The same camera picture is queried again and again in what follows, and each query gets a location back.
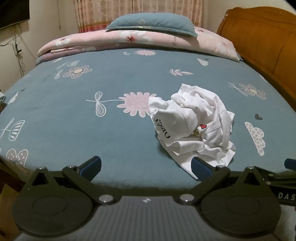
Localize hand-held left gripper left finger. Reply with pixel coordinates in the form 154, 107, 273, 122
25, 156, 116, 205

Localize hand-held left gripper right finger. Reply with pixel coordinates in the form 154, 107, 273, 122
177, 156, 270, 205

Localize white long-sleeved printed shirt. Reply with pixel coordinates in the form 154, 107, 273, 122
148, 83, 236, 180

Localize wooden headboard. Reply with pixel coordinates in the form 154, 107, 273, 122
216, 6, 296, 98

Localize pink floral folded quilt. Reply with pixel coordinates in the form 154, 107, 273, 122
37, 25, 242, 63

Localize pink patterned curtain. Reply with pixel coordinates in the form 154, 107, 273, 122
73, 0, 205, 33

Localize teal pillow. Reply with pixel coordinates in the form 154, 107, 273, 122
105, 13, 199, 38

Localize wooden bed frame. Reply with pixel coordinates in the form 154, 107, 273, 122
0, 162, 27, 186

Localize black wall cables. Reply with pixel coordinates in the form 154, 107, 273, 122
0, 23, 30, 77

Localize black wall television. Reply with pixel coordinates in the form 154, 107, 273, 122
0, 0, 30, 30

